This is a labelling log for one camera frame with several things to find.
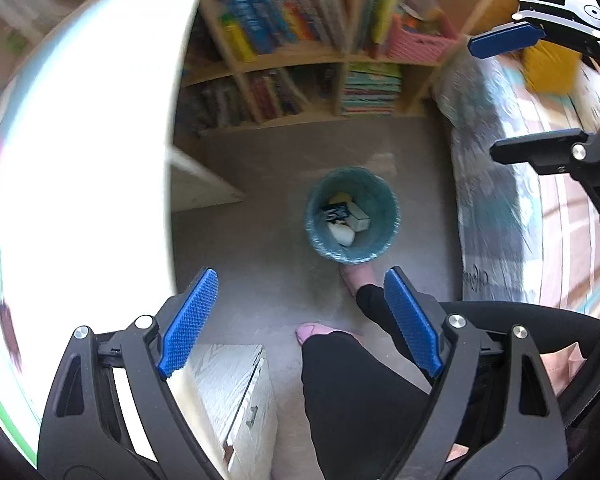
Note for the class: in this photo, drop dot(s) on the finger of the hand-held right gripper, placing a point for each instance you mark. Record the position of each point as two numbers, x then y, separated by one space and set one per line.
540 150
505 40

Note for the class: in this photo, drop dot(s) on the row of colourful upright books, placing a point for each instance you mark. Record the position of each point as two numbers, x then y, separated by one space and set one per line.
275 5

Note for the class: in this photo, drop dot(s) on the pink slipper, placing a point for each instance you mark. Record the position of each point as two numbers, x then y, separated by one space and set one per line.
315 331
357 277

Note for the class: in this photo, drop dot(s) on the white drawer cabinet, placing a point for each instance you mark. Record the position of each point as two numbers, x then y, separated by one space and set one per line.
235 400

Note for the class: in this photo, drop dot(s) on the teal trash bin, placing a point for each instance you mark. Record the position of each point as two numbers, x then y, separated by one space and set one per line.
380 220

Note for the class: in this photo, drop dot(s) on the row of dark upright books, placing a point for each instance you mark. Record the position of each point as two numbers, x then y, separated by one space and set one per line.
260 97

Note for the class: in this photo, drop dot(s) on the yellow plush toy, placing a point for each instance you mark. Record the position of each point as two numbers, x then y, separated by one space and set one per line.
550 67

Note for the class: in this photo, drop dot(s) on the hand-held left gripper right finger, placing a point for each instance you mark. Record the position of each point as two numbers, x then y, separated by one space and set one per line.
412 325

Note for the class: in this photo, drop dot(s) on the pink plastic basket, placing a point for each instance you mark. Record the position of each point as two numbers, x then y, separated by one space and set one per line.
415 37

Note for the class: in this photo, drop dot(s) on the patterned bed blanket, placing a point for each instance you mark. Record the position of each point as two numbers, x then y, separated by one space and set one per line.
490 185

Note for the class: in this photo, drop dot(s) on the stack of teal books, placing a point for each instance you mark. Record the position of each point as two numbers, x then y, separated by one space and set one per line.
372 90

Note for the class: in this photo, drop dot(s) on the wooden bookshelf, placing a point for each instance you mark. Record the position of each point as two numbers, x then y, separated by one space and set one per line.
340 57

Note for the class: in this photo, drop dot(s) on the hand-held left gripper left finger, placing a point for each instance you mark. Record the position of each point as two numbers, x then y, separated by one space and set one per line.
190 322

